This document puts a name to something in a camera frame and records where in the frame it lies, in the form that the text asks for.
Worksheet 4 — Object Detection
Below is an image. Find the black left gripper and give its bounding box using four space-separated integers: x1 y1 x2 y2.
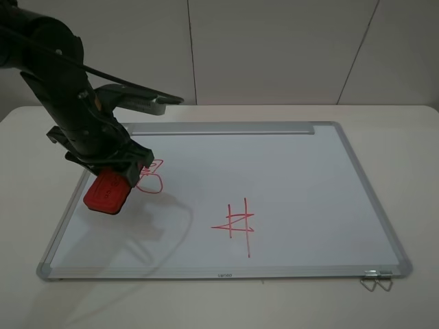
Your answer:
47 123 152 188

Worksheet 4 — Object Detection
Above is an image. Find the red felt whiteboard eraser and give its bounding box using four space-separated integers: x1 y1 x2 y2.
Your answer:
83 169 132 215

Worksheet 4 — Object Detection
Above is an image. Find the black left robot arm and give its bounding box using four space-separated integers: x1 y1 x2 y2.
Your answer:
1 1 154 187

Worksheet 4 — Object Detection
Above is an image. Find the grey whiteboard pen tray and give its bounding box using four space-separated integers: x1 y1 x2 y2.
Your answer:
128 121 315 136

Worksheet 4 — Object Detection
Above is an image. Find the left metal hanging clip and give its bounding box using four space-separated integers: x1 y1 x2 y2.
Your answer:
360 270 378 292

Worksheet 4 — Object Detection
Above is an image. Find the metal hanging clip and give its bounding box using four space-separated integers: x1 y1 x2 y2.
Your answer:
360 270 378 292
375 271 393 292

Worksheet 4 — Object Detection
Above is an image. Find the right metal hanging clip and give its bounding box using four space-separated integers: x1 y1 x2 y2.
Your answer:
375 271 393 292

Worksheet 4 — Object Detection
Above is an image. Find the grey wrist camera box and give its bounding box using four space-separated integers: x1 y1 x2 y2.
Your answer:
94 84 184 116

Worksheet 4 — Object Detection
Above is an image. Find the white whiteboard with aluminium frame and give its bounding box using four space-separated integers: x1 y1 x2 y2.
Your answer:
36 122 412 280

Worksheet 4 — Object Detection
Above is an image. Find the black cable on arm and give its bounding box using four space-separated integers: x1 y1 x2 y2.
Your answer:
0 23 179 103

